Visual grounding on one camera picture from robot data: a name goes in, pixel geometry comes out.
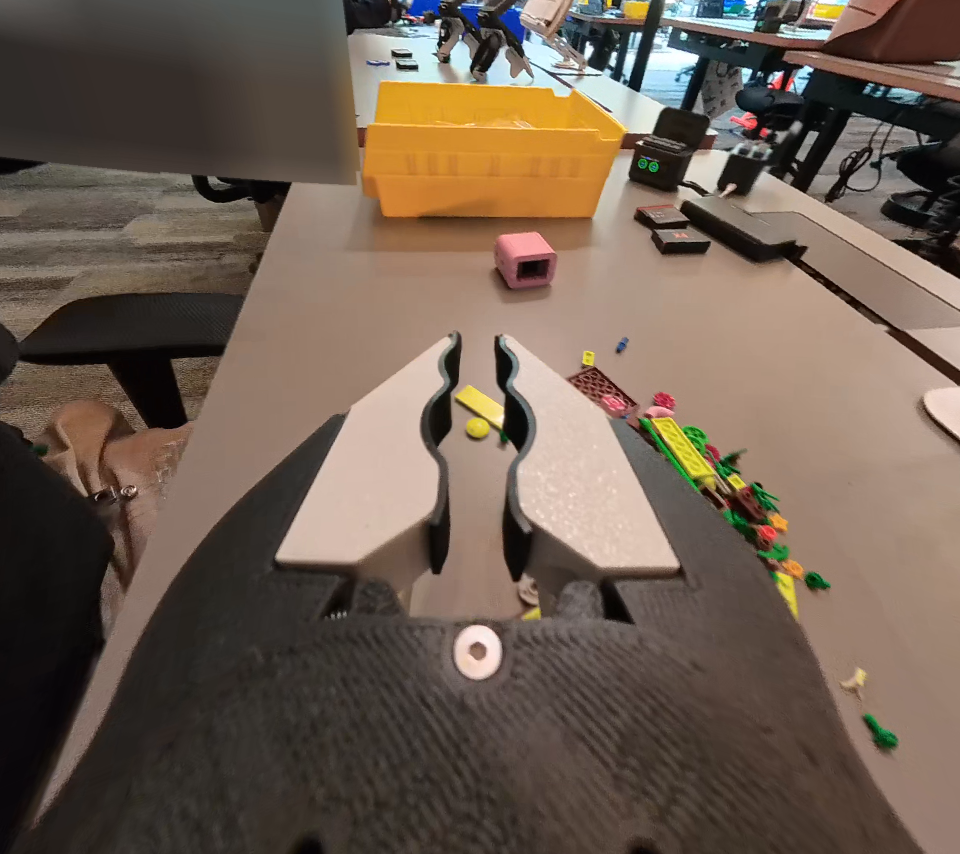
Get black chair armrest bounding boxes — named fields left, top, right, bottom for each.
left=18, top=293, right=245, bottom=429

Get brown cardboard box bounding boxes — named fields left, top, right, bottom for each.
left=821, top=0, right=960, bottom=63

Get black charging case green lights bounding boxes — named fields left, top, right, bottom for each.
left=628, top=107, right=711, bottom=192

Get pile of colourful toy bricks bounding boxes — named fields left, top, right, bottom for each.
left=453, top=350, right=832, bottom=622

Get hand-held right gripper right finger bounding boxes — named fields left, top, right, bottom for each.
left=495, top=333, right=682, bottom=582

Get black power brick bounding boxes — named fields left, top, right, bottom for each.
left=681, top=196, right=807, bottom=262

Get black office chair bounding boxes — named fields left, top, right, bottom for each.
left=191, top=175, right=292, bottom=232

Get person's black jacket torso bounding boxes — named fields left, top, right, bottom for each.
left=0, top=419, right=114, bottom=832

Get black angular gadget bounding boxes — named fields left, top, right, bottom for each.
left=433, top=0, right=483, bottom=66
left=468, top=0, right=535, bottom=81

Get grey desk cable cover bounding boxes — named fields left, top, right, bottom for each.
left=753, top=209, right=960, bottom=330

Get person's beige trousers leg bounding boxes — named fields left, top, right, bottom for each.
left=33, top=400, right=192, bottom=615

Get yellow plastic bin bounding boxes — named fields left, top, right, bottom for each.
left=362, top=81, right=628, bottom=219

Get brown top background desk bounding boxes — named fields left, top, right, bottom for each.
left=570, top=14, right=960, bottom=101

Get white stand base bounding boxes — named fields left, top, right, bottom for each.
left=922, top=389, right=960, bottom=441

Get pink hollow block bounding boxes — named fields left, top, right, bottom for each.
left=493, top=231, right=559, bottom=290

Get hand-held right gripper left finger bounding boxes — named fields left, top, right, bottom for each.
left=274, top=331, right=462, bottom=576

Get wooden easel stand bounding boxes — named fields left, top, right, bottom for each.
left=536, top=29, right=594, bottom=75

